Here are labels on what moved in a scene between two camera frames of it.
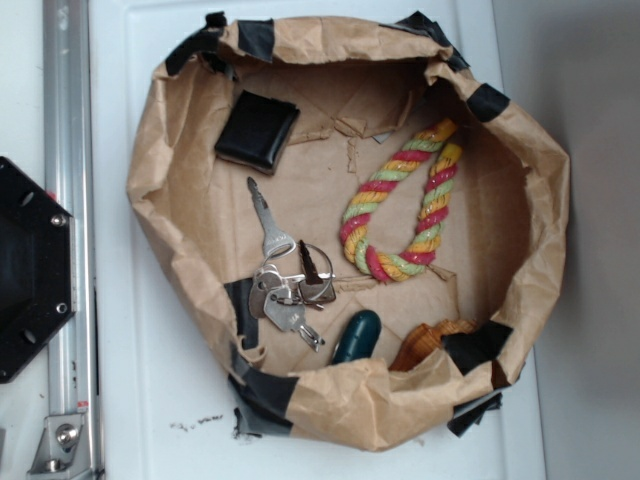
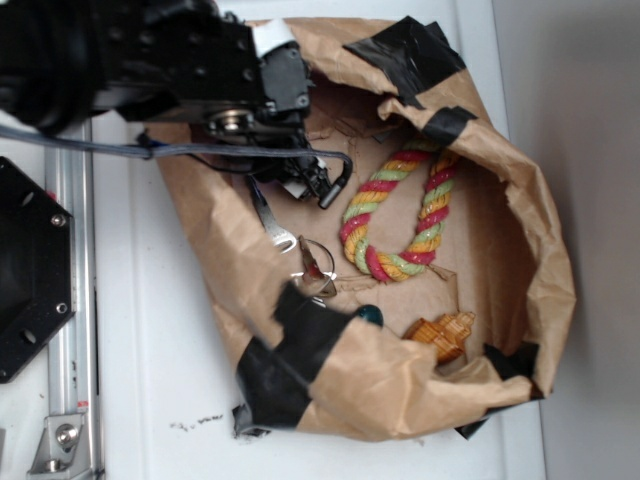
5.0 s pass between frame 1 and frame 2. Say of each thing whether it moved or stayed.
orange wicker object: moved
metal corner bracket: stayed
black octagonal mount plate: stayed
